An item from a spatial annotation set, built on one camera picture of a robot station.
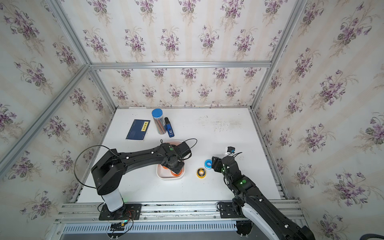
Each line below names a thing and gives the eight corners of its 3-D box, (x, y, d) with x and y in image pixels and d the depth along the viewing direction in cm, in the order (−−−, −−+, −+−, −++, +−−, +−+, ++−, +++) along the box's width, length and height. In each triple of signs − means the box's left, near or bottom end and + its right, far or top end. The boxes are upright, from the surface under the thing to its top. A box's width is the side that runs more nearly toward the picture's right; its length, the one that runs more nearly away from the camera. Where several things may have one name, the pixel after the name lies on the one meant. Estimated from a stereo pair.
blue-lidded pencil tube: (156, 134, 106) (151, 115, 90) (158, 127, 110) (152, 108, 94) (165, 134, 106) (161, 115, 90) (166, 127, 110) (162, 108, 94)
